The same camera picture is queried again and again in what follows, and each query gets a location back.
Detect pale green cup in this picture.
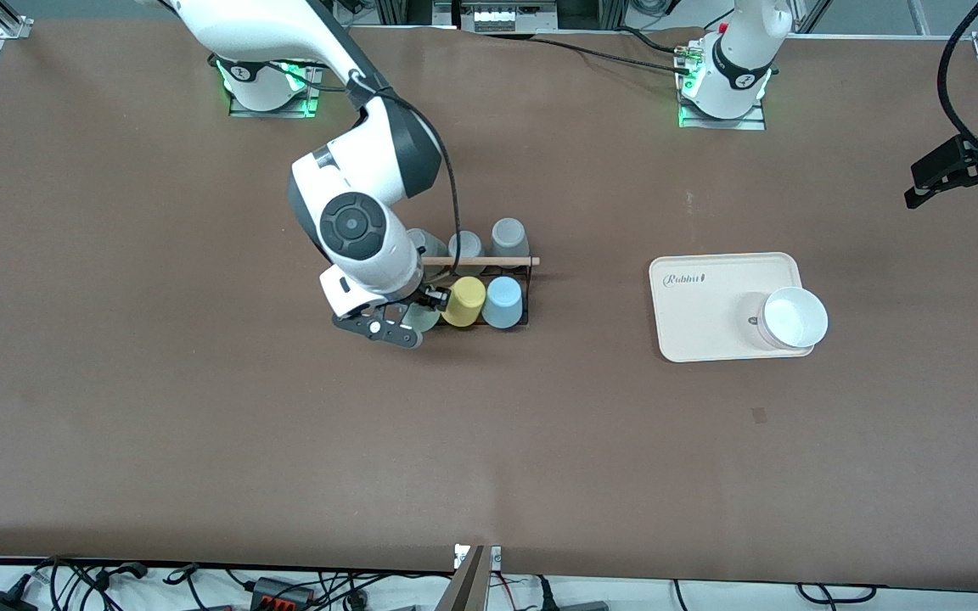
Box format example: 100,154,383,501
402,301,441,334

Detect light blue cup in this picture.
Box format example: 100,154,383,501
482,277,529,329

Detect yellow cup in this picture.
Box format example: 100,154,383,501
441,277,487,328

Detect grey cup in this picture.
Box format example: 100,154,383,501
490,217,531,271
447,230,486,277
411,229,449,277

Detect white bowl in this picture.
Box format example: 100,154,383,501
748,287,829,351

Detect beige rectangular tray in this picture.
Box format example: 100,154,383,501
649,252,815,364

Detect black box orange connectors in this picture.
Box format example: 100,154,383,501
250,577,318,611

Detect white power strip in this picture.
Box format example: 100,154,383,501
472,3,559,33

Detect black wire cup rack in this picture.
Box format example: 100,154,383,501
408,255,541,332

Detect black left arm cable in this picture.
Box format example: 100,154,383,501
937,0,978,158

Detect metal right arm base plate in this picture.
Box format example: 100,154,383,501
228,59,322,119

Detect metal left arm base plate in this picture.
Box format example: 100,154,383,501
677,38,767,131

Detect white mounting bracket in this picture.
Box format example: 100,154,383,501
453,544,503,570

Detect grey wedge post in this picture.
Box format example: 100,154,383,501
434,545,490,611

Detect dark aluminium frame post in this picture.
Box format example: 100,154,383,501
374,0,439,25
557,0,626,31

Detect long black table cable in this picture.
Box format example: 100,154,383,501
530,36,687,73

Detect short black table cable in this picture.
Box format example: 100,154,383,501
616,28,702,56

